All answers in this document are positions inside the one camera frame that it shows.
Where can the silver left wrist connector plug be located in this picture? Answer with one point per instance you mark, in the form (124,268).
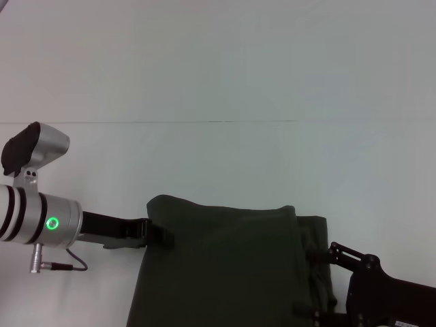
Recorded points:
(35,259)

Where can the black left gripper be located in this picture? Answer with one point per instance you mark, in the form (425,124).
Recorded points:
(102,228)

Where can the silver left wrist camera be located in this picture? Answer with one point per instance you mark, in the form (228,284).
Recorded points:
(30,150)

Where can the dark green t-shirt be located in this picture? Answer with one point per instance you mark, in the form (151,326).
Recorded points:
(231,265)

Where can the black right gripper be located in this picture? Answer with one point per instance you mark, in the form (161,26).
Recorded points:
(391,296)

